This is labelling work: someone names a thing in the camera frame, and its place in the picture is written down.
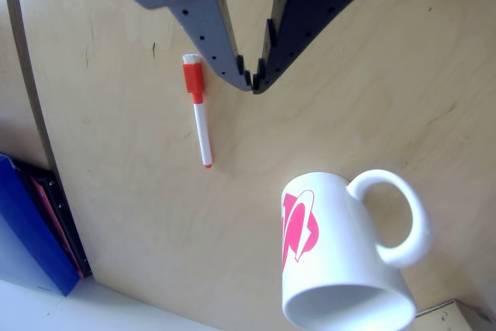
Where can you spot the white marker pen red cap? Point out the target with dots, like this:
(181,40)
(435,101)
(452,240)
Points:
(201,129)

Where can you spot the white mug pink logo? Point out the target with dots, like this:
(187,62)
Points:
(341,245)

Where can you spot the pink folder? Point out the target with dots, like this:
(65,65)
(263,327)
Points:
(54,218)

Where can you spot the blue folder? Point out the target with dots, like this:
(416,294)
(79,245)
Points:
(31,226)

